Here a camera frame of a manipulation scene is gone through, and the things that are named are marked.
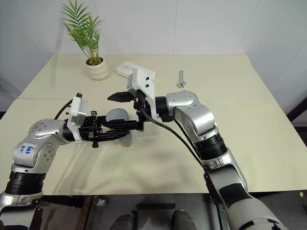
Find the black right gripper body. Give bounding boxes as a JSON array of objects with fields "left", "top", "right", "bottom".
[{"left": 130, "top": 90, "right": 151, "bottom": 123}]

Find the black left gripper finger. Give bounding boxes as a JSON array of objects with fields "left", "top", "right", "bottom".
[{"left": 95, "top": 129, "right": 132, "bottom": 143}]

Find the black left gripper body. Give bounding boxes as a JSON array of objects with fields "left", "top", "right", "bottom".
[{"left": 78, "top": 111, "right": 102, "bottom": 149}]

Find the clear plastic jar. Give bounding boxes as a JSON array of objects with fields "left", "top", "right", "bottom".
[{"left": 105, "top": 109, "right": 134, "bottom": 148}]

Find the grey jar lid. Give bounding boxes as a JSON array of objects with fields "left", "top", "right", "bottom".
[{"left": 106, "top": 108, "right": 130, "bottom": 123}]

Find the white flat rectangular box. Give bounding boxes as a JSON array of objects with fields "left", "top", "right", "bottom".
[{"left": 116, "top": 61, "right": 157, "bottom": 79}]

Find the clear plastic box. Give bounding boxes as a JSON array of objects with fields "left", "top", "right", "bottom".
[{"left": 135, "top": 119, "right": 161, "bottom": 142}]

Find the cream ribbed plant pot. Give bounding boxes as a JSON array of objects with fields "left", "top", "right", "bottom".
[{"left": 85, "top": 57, "right": 110, "bottom": 81}]

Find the grey metal bolt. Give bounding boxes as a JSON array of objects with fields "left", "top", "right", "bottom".
[{"left": 176, "top": 70, "right": 188, "bottom": 90}]

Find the white label blue writing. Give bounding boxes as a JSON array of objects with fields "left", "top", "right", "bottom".
[{"left": 18, "top": 144, "right": 35, "bottom": 157}]

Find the green palm plant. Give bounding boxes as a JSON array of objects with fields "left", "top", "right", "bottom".
[{"left": 61, "top": 0, "right": 104, "bottom": 64}]

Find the black flat bar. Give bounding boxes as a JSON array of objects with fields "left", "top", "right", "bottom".
[{"left": 136, "top": 203, "right": 177, "bottom": 210}]

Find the dark rounded shape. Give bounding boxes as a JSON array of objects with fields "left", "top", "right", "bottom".
[
  {"left": 171, "top": 209, "right": 198, "bottom": 230},
  {"left": 110, "top": 209, "right": 139, "bottom": 230}
]

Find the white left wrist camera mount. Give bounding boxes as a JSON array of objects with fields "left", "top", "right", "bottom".
[{"left": 66, "top": 92, "right": 89, "bottom": 142}]

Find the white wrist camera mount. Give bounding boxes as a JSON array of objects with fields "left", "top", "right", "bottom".
[
  {"left": 127, "top": 67, "right": 159, "bottom": 120},
  {"left": 66, "top": 92, "right": 89, "bottom": 142}
]

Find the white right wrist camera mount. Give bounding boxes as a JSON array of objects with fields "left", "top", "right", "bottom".
[{"left": 127, "top": 67, "right": 159, "bottom": 120}]

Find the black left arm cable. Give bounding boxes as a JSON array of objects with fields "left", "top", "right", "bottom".
[{"left": 53, "top": 98, "right": 73, "bottom": 120}]

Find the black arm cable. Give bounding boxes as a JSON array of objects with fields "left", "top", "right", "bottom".
[
  {"left": 53, "top": 98, "right": 73, "bottom": 120},
  {"left": 139, "top": 108, "right": 218, "bottom": 207}
]

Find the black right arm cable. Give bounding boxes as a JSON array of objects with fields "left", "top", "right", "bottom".
[{"left": 139, "top": 108, "right": 218, "bottom": 207}]

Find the dark furniture frame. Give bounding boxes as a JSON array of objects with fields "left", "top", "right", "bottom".
[{"left": 286, "top": 93, "right": 307, "bottom": 126}]

